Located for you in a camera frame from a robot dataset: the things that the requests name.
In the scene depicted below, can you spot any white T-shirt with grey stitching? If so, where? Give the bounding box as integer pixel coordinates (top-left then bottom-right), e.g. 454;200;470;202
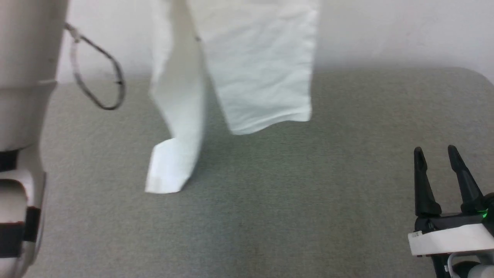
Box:
145;0;320;194

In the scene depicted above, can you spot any grey fabric sofa surface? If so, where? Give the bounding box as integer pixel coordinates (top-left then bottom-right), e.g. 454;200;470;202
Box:
23;68;494;278

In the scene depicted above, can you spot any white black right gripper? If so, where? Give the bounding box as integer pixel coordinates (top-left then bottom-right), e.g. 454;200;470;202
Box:
408;145;494;256

